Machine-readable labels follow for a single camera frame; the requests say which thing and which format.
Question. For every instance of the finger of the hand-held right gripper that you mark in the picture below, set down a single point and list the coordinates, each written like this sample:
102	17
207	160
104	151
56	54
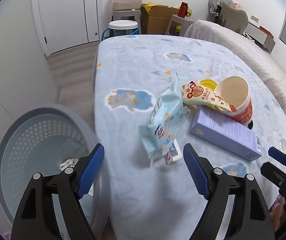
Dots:
279	153
275	173

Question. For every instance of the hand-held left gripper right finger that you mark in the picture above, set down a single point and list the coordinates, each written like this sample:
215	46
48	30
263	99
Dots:
195	170

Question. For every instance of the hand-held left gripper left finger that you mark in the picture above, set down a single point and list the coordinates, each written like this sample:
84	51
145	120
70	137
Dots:
90	172

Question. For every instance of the purple cardboard box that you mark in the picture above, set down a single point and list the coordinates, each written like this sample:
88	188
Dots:
223	132

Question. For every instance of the light blue snack packet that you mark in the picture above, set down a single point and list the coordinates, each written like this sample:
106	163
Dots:
163	120

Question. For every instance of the grey perforated plastic basket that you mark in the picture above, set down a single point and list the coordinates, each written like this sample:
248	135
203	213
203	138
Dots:
33	135

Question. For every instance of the yellow round lid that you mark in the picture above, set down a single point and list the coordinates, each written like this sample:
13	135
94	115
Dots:
208	83

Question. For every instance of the purple fuzzy clothing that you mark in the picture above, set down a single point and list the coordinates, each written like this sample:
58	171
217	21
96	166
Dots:
277	205

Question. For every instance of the crumpled patterned wrapper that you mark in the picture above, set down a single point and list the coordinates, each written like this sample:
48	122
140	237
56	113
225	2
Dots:
68	163

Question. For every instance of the small white blue carton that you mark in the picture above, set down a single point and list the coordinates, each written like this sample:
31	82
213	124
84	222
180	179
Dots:
173	154

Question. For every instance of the small black object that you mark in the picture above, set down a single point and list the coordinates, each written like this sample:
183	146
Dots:
250	125

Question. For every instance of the cream red patterned packet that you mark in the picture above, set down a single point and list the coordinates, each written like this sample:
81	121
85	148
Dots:
203	95

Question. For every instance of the red white paper cup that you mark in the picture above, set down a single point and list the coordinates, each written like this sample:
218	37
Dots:
232	90

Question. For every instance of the light blue printed blanket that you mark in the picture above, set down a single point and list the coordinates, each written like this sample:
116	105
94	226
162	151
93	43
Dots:
138	62

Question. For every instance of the white drawer unit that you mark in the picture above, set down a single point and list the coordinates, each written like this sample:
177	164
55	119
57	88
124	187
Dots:
257	35

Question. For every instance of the beige chair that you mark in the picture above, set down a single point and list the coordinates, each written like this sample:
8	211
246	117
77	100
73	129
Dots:
232	17

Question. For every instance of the blue bucket with white lid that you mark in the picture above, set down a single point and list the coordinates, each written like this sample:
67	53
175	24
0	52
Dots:
121	26

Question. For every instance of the grey plastic stool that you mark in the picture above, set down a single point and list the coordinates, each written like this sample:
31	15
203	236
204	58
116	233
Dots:
176	20
125	13

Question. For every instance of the orange patterned item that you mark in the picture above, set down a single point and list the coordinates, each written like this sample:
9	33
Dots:
238	5

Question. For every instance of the brown cardboard box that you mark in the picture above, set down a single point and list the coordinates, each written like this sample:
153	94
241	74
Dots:
155	21

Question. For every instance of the white double door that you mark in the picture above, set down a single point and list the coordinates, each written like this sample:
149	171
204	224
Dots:
65	17

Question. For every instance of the yellow plastic bag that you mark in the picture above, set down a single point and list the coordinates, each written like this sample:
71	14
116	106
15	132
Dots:
148	8
189	12

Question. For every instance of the red water bottle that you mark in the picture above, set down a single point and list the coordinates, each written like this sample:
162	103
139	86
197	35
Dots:
183	10

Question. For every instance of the grey cloth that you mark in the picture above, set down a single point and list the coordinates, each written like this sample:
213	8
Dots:
219	0

